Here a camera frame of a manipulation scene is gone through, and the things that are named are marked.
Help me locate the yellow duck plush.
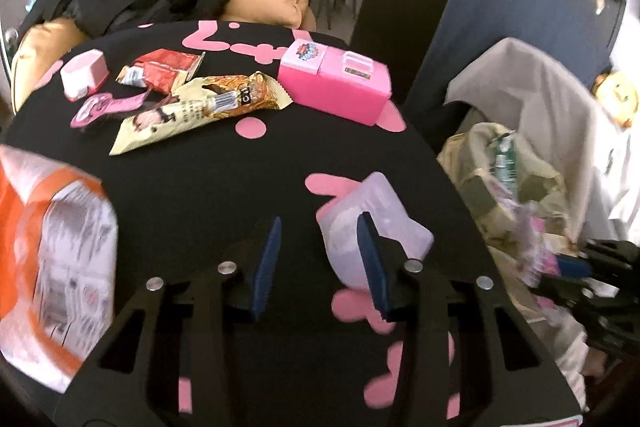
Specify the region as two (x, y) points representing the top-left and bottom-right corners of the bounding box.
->
(592, 72), (639, 128)

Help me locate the orange plastic tissue bag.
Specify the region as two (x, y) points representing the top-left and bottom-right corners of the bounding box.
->
(1, 145), (118, 392)

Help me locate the green white milk carton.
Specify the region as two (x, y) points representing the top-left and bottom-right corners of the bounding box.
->
(490, 132), (518, 199)

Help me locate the red snack wrapper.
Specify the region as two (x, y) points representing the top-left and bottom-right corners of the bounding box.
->
(116, 49), (205, 95)

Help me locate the pink bear lollipop wrapper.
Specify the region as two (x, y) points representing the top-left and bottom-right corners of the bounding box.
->
(70, 91), (150, 129)

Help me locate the dark blue cloth cover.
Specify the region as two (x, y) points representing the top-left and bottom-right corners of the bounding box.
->
(402, 0), (626, 120)

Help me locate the person right hand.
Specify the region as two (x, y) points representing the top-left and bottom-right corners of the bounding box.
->
(582, 348), (608, 381)

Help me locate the brown beige noodle wrapper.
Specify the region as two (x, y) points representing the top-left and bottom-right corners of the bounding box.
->
(110, 72), (293, 156)

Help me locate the white cloth covered seat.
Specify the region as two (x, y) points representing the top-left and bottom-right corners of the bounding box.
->
(446, 38), (639, 243)

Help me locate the black Hello Kitty tablecloth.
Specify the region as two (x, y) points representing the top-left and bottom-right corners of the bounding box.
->
(0, 19), (492, 427)

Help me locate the pink toy box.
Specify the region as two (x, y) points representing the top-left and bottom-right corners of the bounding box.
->
(277, 39), (392, 126)

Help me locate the pink cartoon snack packet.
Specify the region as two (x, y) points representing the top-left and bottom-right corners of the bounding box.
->
(516, 217), (559, 288)

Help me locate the yellow trash bag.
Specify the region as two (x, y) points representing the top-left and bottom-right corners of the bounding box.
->
(437, 122), (588, 360)

